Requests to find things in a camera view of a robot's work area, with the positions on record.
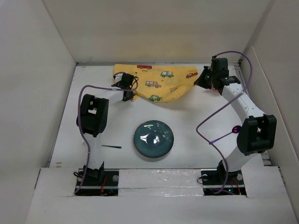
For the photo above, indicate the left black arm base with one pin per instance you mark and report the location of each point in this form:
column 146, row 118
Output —
column 106, row 184

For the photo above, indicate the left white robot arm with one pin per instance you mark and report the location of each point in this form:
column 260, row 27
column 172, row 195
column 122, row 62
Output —
column 92, row 111

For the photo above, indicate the yellow vehicle-print cloth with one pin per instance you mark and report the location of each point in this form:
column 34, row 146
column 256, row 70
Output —
column 158, row 83

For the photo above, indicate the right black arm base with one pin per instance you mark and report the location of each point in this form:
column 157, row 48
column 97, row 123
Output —
column 211, row 182

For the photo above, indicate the dark teal ceramic plate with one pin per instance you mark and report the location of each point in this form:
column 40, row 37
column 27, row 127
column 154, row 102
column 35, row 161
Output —
column 153, row 140

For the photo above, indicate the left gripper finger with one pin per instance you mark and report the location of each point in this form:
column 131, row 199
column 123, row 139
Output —
column 126, row 96
column 132, row 96

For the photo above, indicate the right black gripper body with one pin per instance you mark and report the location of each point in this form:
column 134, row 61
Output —
column 214, row 75

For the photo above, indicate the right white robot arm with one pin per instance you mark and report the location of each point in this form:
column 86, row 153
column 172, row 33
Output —
column 257, row 133

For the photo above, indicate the iridescent purple metal spoon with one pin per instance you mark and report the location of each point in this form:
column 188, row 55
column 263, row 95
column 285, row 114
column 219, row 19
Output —
column 235, row 130

